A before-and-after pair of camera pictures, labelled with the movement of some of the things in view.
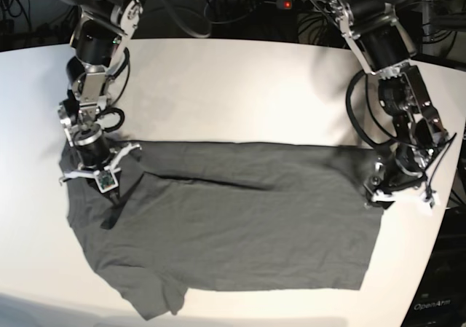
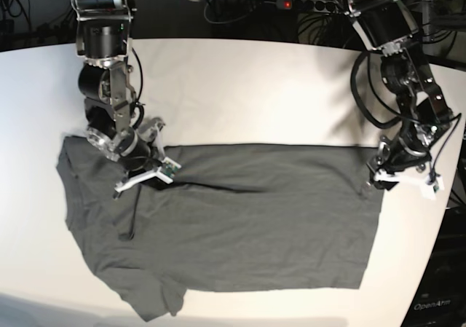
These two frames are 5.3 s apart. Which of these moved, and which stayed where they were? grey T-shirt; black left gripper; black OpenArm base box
Moved: black left gripper
Stayed: grey T-shirt; black OpenArm base box
